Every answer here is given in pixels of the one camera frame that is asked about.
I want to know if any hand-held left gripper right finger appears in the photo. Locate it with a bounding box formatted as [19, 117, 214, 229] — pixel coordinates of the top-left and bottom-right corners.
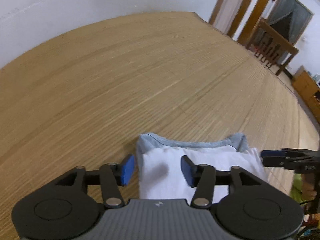
[181, 155, 260, 208]

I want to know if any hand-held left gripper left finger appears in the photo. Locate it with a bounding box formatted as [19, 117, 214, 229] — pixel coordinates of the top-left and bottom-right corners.
[54, 154, 135, 208]

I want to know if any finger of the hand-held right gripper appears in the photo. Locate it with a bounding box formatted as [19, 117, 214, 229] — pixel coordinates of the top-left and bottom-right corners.
[262, 156, 297, 168]
[261, 149, 301, 157]

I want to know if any white shirt with blue sleeves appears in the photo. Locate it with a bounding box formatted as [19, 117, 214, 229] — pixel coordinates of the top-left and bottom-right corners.
[136, 132, 269, 205]

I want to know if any person's right hand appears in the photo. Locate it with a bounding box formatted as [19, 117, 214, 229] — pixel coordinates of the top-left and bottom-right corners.
[302, 180, 317, 201]

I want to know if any wooden cabinet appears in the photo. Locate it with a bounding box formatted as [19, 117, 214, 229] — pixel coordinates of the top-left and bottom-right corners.
[291, 65, 320, 124]

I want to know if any wooden chair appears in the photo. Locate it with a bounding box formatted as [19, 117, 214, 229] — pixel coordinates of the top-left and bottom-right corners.
[246, 17, 300, 76]

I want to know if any grey curtain doorway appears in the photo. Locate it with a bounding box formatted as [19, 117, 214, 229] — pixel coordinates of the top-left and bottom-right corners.
[266, 0, 314, 46]

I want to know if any white door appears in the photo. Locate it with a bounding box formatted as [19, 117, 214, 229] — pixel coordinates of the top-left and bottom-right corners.
[215, 0, 260, 34]

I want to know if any wooden door frame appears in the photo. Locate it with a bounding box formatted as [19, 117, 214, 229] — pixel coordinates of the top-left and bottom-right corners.
[209, 0, 278, 46]

